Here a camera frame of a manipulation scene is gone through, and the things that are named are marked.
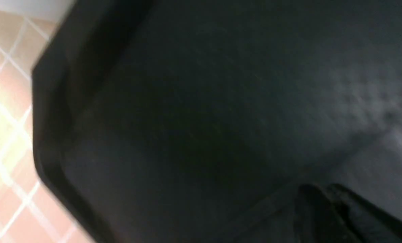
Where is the black serving tray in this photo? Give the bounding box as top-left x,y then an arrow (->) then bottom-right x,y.
32,0 -> 402,243

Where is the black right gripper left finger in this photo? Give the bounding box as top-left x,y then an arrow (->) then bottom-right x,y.
294,184 -> 348,243

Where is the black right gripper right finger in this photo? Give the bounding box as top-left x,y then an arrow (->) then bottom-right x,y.
327,184 -> 402,243

